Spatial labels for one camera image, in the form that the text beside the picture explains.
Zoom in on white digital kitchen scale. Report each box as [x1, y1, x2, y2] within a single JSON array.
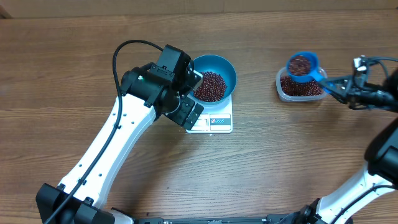
[[187, 93, 233, 134]]

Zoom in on blue plastic measuring scoop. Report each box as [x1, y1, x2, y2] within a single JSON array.
[[280, 52, 325, 96]]

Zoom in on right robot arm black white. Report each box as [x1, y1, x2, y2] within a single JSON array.
[[282, 70, 397, 223]]

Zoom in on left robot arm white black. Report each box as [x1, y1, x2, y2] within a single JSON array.
[[35, 45, 203, 224]]

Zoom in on teal blue bowl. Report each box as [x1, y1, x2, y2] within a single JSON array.
[[190, 55, 237, 105]]

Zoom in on red beans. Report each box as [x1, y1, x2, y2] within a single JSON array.
[[193, 55, 323, 103]]

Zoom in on clear plastic container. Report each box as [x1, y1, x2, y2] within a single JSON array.
[[275, 67, 327, 103]]

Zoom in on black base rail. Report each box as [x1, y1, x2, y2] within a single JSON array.
[[110, 207, 312, 224]]

